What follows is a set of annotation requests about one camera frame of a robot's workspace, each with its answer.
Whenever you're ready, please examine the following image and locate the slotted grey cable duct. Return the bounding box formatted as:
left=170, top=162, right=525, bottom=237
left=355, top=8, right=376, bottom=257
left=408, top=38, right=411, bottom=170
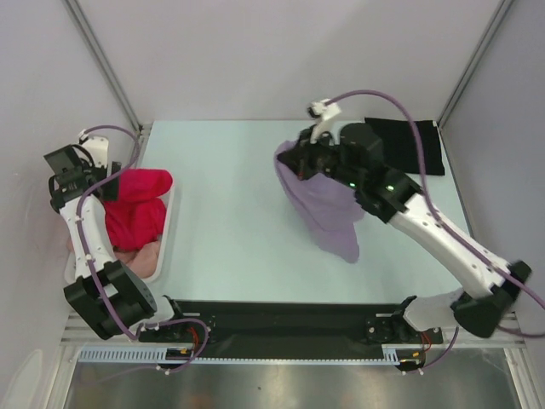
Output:
left=77, top=346, right=423, bottom=366

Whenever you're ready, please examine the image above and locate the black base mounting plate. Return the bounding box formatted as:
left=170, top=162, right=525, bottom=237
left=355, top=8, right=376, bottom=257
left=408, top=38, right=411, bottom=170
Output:
left=139, top=300, right=443, bottom=358

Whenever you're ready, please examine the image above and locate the folded black t-shirt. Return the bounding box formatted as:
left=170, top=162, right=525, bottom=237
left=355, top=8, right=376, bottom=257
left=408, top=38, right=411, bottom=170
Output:
left=364, top=117, right=445, bottom=176

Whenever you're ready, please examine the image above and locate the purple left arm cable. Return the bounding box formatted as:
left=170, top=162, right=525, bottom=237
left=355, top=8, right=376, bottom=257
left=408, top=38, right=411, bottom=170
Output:
left=75, top=124, right=210, bottom=377

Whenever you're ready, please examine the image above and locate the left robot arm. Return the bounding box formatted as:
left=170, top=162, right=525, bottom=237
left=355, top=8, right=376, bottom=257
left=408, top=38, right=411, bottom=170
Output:
left=44, top=138, right=188, bottom=341

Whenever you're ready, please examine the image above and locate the peach pink t-shirt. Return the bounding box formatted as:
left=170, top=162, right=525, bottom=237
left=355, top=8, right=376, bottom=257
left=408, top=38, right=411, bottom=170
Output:
left=64, top=238, right=163, bottom=279

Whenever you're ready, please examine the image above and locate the white plastic laundry basket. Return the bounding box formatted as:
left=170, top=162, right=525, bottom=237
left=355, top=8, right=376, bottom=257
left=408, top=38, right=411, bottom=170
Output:
left=63, top=176, right=179, bottom=285

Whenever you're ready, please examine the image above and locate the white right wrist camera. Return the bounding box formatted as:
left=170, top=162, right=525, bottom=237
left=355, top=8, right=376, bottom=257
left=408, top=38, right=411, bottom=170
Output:
left=308, top=99, right=341, bottom=144

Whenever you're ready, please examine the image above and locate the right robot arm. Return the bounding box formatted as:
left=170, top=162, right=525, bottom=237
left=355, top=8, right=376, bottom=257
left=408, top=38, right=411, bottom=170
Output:
left=274, top=123, right=531, bottom=342

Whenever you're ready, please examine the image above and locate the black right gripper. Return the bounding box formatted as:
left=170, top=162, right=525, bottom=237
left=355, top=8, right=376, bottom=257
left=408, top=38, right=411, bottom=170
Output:
left=276, top=124, right=360, bottom=190

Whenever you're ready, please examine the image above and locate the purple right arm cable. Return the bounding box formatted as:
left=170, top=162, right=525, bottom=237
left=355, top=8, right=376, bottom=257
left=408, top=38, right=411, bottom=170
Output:
left=325, top=89, right=545, bottom=376

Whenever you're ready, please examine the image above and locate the red t-shirt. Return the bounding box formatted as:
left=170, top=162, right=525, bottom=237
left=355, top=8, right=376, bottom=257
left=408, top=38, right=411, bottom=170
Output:
left=104, top=169, right=173, bottom=251

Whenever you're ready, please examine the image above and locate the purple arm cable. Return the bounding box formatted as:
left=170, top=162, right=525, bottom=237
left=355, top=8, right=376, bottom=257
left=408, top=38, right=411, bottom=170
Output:
left=325, top=89, right=545, bottom=376
left=75, top=124, right=210, bottom=377

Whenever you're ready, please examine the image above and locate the lilac t-shirt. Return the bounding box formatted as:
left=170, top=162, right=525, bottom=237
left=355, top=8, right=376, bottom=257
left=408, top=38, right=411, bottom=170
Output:
left=274, top=158, right=364, bottom=264

